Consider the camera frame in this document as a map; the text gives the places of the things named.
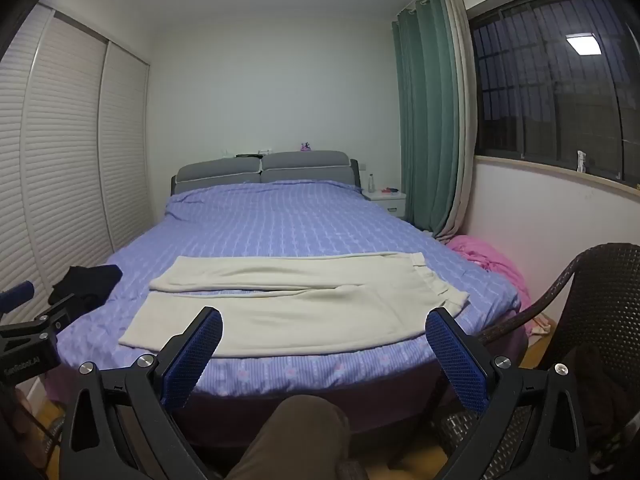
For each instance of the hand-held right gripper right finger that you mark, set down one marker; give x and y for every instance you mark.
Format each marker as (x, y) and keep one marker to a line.
(457, 365)

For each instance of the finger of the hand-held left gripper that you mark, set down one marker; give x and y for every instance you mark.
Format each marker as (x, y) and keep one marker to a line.
(17, 294)
(59, 312)

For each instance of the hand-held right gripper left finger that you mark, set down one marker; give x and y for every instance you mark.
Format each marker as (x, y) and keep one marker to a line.
(192, 360)

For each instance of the cream pants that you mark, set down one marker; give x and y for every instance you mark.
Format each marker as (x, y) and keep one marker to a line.
(280, 310)

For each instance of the black cloth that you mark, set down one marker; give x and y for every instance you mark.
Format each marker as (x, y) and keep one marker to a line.
(87, 282)

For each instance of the pink cloth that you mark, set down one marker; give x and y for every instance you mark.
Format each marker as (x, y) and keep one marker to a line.
(492, 265)

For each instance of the person's leg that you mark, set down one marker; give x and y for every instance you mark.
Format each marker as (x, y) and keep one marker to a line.
(295, 440)

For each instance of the white louvered wardrobe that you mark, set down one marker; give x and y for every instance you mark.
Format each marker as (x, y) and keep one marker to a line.
(65, 160)

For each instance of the brown wicker chair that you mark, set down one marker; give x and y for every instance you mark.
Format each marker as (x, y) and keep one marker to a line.
(605, 300)

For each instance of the white nightstand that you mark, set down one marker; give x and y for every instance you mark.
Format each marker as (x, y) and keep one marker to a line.
(387, 205)

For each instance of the purple floral bedspread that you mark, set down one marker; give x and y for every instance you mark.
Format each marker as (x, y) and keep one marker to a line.
(300, 220)

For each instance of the grey padded headboard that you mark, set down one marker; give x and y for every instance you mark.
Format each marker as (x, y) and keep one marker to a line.
(300, 167)

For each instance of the wooden window sill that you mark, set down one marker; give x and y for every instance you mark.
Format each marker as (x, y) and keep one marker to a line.
(575, 177)

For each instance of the white packet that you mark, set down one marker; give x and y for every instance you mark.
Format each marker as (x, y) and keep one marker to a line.
(581, 161)

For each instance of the small purple toy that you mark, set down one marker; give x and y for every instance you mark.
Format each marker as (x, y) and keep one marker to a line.
(305, 147)

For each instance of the green curtain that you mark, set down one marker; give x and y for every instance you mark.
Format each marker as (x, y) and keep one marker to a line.
(425, 120)

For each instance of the beige curtain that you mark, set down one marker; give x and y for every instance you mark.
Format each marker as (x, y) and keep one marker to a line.
(462, 110)

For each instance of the barred window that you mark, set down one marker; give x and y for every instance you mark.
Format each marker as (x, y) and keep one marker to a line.
(550, 90)

